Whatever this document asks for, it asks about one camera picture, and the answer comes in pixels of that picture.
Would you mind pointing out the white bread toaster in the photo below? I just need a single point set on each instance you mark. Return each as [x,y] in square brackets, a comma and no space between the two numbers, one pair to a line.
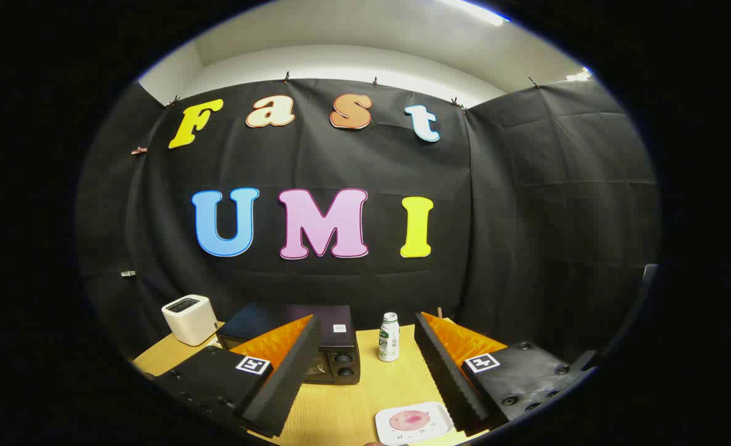
[189,322]

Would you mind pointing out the black backdrop cloth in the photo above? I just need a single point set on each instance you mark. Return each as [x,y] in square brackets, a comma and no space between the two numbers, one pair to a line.
[316,161]

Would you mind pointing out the black toaster oven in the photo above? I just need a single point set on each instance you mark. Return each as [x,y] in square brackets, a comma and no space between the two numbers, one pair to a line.
[260,314]

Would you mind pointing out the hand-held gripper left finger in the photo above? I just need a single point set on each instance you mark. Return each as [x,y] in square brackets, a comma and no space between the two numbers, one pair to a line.
[288,378]

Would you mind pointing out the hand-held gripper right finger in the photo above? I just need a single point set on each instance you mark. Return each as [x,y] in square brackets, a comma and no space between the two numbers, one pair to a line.
[449,378]

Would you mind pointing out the white bottle green label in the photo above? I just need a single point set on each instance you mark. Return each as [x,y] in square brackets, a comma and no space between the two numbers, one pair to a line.
[388,347]

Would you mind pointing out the white square plate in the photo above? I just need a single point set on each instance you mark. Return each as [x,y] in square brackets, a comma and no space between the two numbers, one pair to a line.
[438,414]

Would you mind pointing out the pink round meat slice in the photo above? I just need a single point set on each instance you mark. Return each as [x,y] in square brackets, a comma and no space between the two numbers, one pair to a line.
[409,421]

